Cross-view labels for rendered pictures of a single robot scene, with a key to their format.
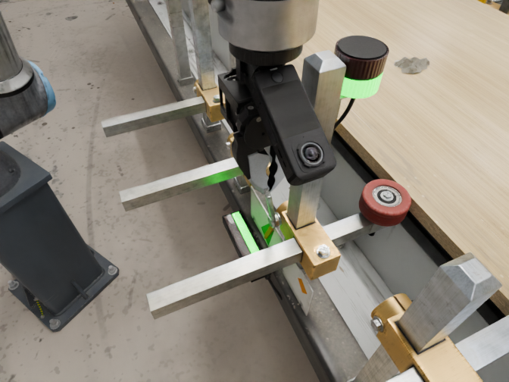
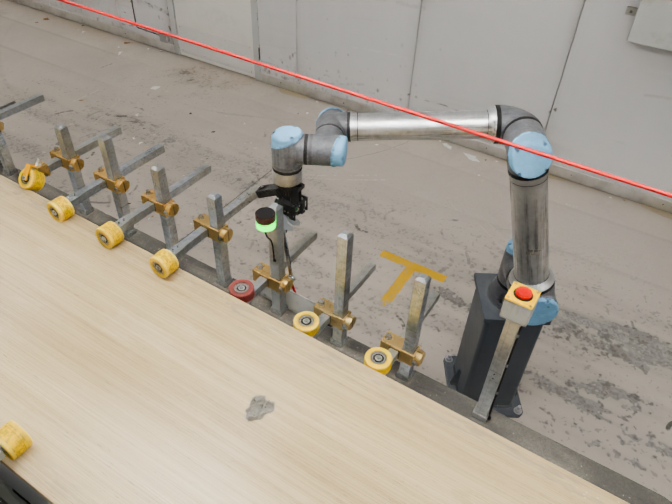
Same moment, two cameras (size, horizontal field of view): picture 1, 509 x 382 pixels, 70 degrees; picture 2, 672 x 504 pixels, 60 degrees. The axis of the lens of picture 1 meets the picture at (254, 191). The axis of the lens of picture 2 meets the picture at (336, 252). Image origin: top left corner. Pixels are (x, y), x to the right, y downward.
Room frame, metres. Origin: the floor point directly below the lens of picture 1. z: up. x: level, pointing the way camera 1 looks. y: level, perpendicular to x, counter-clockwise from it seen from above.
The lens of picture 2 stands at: (1.63, -0.74, 2.23)
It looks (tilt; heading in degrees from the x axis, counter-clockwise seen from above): 42 degrees down; 144
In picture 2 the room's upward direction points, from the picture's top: 3 degrees clockwise
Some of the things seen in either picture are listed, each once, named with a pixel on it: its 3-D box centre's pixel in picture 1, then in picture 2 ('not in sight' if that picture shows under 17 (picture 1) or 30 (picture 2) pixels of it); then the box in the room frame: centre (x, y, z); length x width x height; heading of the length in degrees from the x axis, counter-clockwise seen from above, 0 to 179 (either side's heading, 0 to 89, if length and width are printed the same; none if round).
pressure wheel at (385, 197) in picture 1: (379, 214); (242, 298); (0.39, -0.22, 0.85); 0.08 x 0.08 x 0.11
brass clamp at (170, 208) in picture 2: not in sight; (160, 203); (-0.10, -0.29, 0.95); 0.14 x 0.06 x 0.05; 24
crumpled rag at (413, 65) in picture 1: (414, 62); (257, 405); (0.81, -0.39, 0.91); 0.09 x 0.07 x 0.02; 100
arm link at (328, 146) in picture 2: not in sight; (326, 148); (0.40, 0.09, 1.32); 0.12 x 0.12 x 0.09; 53
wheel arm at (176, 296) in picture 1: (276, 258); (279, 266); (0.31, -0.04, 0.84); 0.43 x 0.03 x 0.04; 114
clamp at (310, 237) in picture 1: (307, 236); (272, 278); (0.36, -0.09, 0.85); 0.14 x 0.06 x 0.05; 24
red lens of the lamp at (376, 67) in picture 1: (360, 56); (265, 216); (0.39, -0.12, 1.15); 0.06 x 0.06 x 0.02
